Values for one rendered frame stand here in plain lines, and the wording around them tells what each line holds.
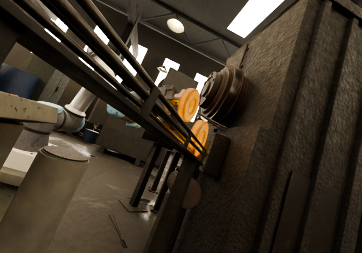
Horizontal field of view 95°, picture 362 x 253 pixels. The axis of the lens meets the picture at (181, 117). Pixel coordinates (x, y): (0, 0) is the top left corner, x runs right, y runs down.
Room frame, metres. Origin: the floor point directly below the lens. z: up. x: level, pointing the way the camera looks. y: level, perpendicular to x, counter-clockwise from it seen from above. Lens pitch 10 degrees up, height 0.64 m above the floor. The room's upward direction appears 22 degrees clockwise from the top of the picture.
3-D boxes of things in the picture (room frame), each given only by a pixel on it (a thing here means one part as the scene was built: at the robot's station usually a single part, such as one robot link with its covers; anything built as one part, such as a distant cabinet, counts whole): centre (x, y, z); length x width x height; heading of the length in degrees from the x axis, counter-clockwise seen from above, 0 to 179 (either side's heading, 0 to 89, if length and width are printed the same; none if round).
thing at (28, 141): (0.87, 0.64, 0.43); 0.15 x 0.15 x 0.10
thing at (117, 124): (3.80, 0.93, 0.39); 1.03 x 0.83 x 0.79; 104
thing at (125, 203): (1.65, 0.12, 0.36); 0.26 x 0.20 x 0.72; 45
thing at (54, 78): (3.60, 2.98, 0.75); 0.70 x 0.48 x 1.50; 10
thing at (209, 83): (1.18, -0.11, 1.11); 0.28 x 0.06 x 0.28; 10
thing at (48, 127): (0.87, 0.64, 0.54); 0.13 x 0.12 x 0.14; 163
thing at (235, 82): (1.20, -0.21, 1.11); 0.47 x 0.06 x 0.47; 10
